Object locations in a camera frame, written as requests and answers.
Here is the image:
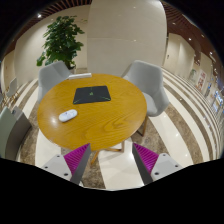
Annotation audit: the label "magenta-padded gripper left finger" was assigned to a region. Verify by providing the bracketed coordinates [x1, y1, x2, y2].
[40, 143, 92, 186]

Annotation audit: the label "white printed computer mouse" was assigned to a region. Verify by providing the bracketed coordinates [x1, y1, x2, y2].
[58, 109, 79, 123]

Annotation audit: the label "grey shell chair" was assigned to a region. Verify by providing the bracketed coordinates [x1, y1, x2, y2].
[121, 59, 170, 138]
[37, 60, 72, 104]

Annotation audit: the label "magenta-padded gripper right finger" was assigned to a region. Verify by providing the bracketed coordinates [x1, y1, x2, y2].
[131, 142, 184, 186]

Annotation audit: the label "small grey chair wooden legs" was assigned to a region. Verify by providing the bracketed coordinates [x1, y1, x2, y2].
[4, 77, 19, 101]

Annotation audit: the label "wall poster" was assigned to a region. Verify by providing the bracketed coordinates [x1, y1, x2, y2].
[195, 70, 208, 93]

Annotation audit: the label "green potted plant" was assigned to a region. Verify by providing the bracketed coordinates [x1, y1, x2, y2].
[35, 15, 86, 71]

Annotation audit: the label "white power strip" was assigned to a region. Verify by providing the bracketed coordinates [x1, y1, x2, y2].
[68, 72, 93, 80]

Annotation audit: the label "black mouse pad green lines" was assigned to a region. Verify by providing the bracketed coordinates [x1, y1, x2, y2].
[72, 85, 112, 105]

